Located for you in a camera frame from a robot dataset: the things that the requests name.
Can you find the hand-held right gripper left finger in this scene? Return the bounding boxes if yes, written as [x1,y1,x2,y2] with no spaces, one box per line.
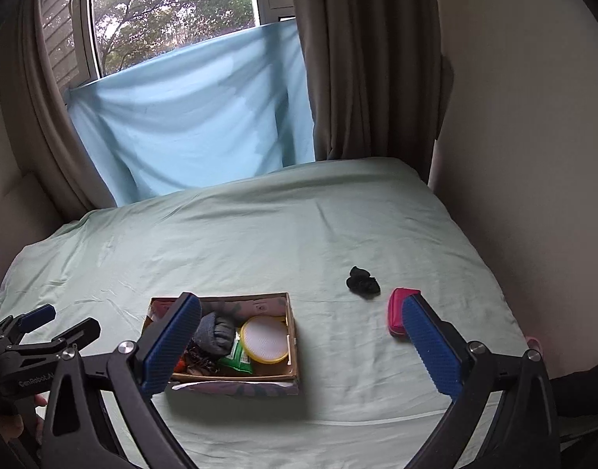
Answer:
[39,292,203,469]

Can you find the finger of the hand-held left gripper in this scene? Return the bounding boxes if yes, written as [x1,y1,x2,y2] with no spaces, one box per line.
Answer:
[8,317,102,358]
[0,304,57,342]

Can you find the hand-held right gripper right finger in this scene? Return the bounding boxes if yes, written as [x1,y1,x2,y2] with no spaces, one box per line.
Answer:
[401,293,562,469]

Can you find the dark patterned cloth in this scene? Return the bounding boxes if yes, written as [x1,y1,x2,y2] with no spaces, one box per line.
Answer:
[184,344,222,375]

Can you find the grey sock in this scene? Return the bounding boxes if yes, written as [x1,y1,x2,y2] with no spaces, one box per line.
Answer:
[192,313,238,358]

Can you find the pink pouch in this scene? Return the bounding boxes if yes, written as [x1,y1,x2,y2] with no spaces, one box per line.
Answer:
[388,287,422,341]

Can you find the green tissue packet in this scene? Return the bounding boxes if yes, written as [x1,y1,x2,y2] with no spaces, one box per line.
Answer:
[217,335,256,376]

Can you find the cardboard box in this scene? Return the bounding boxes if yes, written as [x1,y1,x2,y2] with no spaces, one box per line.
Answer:
[141,292,300,396]

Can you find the yellow round mirror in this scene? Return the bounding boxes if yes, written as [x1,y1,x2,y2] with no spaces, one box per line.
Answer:
[240,315,290,365]

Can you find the black sock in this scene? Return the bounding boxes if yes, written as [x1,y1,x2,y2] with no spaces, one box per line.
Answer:
[346,266,381,298]

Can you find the person's left hand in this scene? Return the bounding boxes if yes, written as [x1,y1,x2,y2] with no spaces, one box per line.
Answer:
[0,393,48,446]

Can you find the white headboard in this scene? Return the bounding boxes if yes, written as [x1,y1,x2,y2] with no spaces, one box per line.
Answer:
[0,171,65,256]

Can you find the pale green bed sheet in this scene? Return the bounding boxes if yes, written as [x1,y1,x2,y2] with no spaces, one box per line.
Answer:
[0,156,550,469]

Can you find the narrow brown curtain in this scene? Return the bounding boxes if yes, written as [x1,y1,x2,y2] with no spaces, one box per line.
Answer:
[18,0,117,222]

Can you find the light blue hanging sheet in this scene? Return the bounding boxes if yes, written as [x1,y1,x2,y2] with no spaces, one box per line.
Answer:
[67,18,316,206]

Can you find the window shutter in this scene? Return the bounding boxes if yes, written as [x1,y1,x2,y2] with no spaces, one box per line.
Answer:
[40,0,93,85]

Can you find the wide brown curtain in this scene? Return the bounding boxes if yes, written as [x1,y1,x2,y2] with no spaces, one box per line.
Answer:
[292,0,452,187]

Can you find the tree outside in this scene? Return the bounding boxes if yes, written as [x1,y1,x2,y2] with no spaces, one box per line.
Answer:
[93,0,257,73]

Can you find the window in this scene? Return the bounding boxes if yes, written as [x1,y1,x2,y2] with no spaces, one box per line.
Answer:
[40,0,298,85]

